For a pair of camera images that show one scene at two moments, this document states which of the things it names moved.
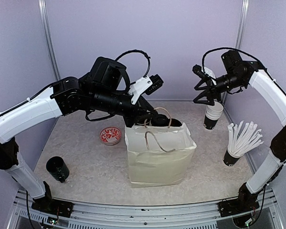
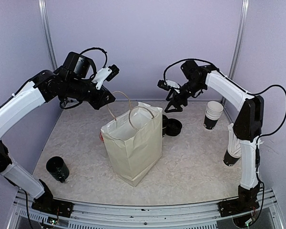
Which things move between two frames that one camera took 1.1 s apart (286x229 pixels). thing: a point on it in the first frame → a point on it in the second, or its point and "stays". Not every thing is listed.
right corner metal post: (243, 15) stays
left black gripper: (140, 112) → (104, 92)
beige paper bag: (159, 155) → (134, 142)
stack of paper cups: (212, 113) stays
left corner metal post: (43, 5) stays
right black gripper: (209, 92) → (178, 104)
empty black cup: (57, 168) stays
